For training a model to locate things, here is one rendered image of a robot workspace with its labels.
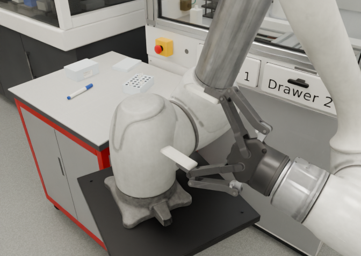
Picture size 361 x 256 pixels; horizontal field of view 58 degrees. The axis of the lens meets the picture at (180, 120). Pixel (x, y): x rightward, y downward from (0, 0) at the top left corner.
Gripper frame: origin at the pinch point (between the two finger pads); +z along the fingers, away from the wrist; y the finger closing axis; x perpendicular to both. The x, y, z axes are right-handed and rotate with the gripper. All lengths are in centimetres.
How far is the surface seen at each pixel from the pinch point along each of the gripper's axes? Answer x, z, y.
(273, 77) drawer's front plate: -70, 3, 3
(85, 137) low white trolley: -25, 42, -34
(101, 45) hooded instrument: -88, 102, -23
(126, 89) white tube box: -53, 52, -23
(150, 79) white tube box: -62, 49, -17
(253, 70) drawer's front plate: -71, 11, 3
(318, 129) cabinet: -75, -19, -8
